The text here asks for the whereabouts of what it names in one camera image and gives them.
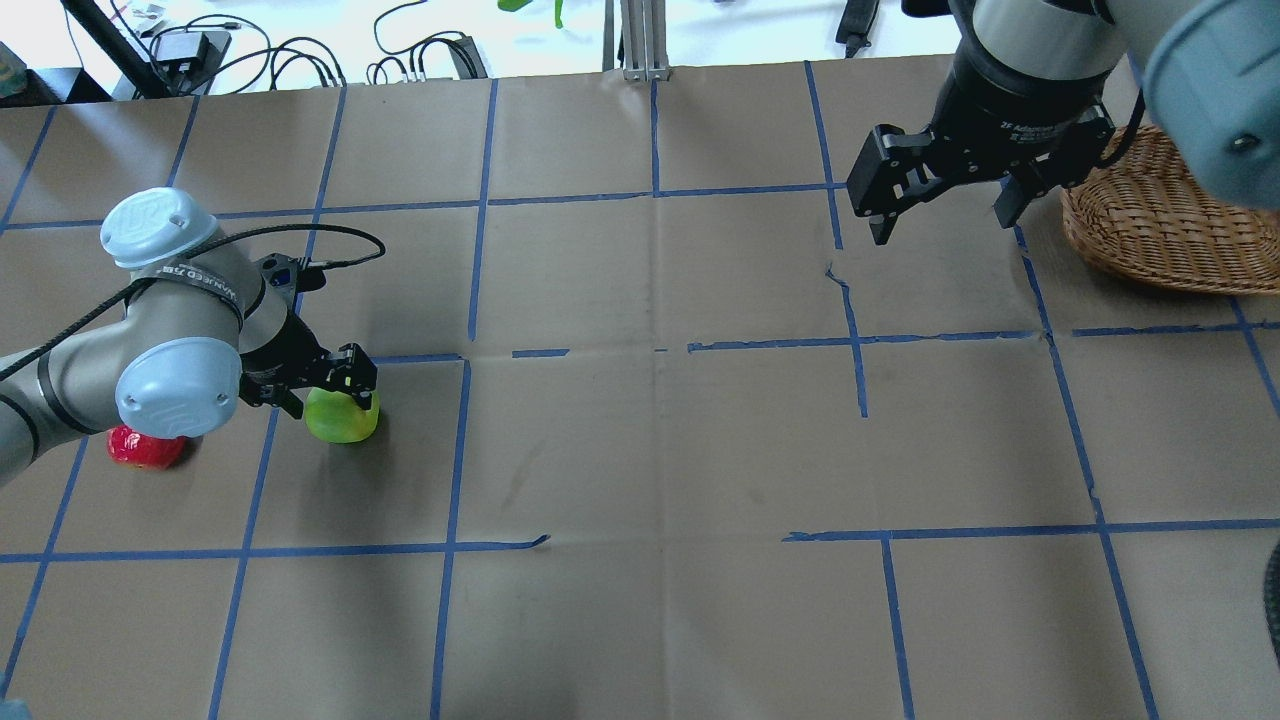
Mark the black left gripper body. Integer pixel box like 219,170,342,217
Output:
239,313,330,407

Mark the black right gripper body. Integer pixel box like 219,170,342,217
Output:
925,50,1115,186

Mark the green apple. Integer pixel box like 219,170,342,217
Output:
303,388,381,445

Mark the red apple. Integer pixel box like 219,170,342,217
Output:
106,425,189,471

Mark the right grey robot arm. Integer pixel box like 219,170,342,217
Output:
846,1,1279,245

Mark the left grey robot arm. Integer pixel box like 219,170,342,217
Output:
1,187,381,482

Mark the woven wicker basket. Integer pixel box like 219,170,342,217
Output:
1061,126,1279,296

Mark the black monitor stand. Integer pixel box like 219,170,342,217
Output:
60,1,179,99

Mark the black power adapter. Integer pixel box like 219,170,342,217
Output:
150,29,232,78

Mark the aluminium frame post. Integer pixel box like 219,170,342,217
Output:
602,1,671,82

